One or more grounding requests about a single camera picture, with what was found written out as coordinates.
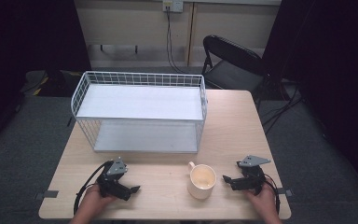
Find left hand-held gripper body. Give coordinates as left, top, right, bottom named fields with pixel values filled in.
left=96, top=157, right=132, bottom=202

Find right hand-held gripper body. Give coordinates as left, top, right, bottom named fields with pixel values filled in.
left=229, top=155, right=271, bottom=197

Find cream ceramic cup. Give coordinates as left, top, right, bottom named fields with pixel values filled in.
left=186, top=161, right=217, bottom=201

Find white wire shelf rack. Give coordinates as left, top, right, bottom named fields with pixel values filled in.
left=70, top=70, right=209, bottom=154

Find person's right hand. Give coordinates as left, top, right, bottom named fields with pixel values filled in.
left=245, top=180, right=278, bottom=217

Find person's left hand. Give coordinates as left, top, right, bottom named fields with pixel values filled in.
left=81, top=183, right=117, bottom=220

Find grey table clamp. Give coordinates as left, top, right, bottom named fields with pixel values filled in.
left=276, top=187, right=294, bottom=198
left=34, top=189, right=60, bottom=201

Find black folding chair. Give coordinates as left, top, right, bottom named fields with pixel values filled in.
left=200, top=35, right=269, bottom=94

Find black curtain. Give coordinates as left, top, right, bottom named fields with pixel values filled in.
left=0, top=0, right=92, bottom=94
left=262, top=0, right=358, bottom=194

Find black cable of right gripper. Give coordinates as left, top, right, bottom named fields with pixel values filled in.
left=263, top=173, right=282, bottom=215

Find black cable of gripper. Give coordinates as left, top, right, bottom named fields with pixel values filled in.
left=263, top=173, right=282, bottom=215
left=73, top=160, right=114, bottom=216

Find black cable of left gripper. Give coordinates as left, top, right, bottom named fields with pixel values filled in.
left=73, top=160, right=114, bottom=216

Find black floor cables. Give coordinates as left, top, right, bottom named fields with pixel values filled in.
left=257, top=83, right=306, bottom=135

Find black wall cable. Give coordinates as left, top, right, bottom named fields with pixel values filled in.
left=165, top=7, right=190, bottom=75

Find white wall socket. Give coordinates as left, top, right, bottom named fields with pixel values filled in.
left=162, top=0, right=185, bottom=14

